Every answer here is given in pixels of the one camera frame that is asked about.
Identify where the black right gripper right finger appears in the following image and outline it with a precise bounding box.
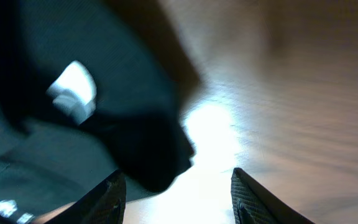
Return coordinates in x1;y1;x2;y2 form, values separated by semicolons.
231;167;313;224

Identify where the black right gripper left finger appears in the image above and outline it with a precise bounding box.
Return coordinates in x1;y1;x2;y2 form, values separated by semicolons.
46;170;126;224

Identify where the black t-shirt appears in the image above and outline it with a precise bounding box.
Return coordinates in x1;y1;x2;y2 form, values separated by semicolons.
0;1;191;223

